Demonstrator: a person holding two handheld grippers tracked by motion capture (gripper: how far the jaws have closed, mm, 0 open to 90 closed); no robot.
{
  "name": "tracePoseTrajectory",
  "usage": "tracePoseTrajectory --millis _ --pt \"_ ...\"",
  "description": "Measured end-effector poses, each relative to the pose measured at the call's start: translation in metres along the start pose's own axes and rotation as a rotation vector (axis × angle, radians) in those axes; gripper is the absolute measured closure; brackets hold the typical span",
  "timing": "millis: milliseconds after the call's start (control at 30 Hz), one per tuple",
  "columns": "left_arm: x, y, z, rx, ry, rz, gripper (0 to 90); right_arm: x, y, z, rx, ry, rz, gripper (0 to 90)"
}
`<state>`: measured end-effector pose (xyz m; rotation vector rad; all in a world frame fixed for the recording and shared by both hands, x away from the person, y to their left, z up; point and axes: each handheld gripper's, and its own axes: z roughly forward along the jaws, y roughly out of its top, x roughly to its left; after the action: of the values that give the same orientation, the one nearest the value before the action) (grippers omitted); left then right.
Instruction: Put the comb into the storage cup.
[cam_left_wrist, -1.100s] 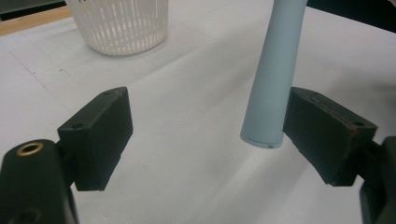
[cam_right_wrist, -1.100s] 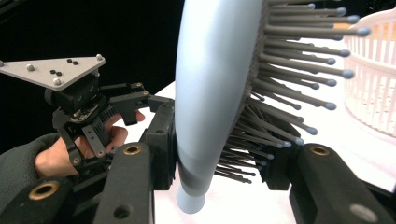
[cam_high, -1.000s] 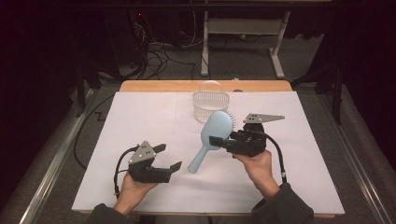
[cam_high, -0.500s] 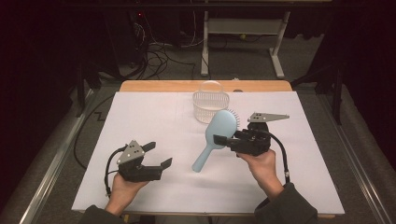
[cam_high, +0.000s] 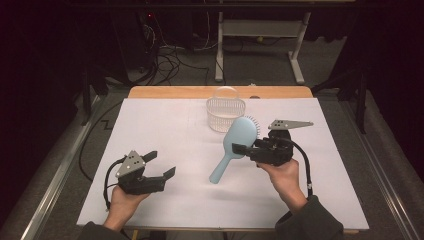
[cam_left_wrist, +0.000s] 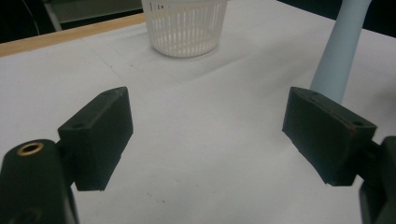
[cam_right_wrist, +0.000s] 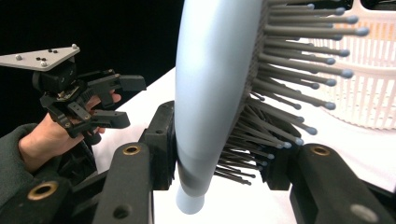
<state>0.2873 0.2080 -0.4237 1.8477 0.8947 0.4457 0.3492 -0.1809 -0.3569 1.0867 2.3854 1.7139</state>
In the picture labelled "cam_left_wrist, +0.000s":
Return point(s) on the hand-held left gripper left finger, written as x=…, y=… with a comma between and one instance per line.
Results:
x=96, y=140

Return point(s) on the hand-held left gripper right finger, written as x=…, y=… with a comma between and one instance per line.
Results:
x=327, y=137

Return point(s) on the light blue hairbrush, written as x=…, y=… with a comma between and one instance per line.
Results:
x=339, y=46

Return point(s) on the white plastic basket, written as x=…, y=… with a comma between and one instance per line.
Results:
x=185, y=28

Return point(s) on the white metal desk frame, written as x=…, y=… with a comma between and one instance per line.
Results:
x=53, y=17

